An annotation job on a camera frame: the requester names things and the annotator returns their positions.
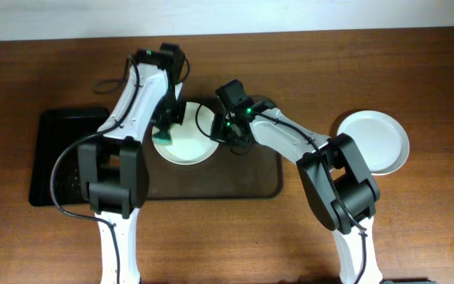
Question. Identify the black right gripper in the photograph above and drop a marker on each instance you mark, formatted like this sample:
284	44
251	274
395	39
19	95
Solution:
219	131

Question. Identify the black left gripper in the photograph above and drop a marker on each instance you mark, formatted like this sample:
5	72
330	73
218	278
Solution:
168	118

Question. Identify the green and yellow sponge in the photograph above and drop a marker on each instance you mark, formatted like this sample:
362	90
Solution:
161	136

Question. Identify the pale green plate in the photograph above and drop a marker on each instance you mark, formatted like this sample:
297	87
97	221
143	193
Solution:
189	146

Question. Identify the pale blue plate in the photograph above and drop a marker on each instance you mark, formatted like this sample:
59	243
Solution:
381	139

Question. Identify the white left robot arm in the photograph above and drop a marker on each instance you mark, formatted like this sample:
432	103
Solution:
114	178

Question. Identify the large brown tray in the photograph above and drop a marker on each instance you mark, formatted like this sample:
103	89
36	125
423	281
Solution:
256	173

